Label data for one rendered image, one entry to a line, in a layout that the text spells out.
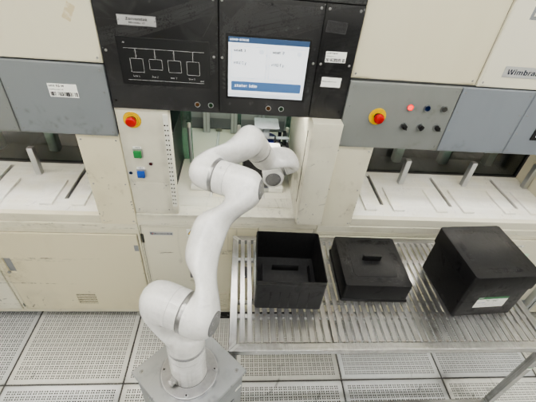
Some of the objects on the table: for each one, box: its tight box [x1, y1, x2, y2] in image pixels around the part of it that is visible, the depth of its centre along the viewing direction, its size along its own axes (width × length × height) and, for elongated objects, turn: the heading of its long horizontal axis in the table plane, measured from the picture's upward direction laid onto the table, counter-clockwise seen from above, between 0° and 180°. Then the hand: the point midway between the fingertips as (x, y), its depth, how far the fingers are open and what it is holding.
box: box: [423, 226, 536, 316], centre depth 151 cm, size 29×29×25 cm
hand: (268, 140), depth 162 cm, fingers open, 6 cm apart
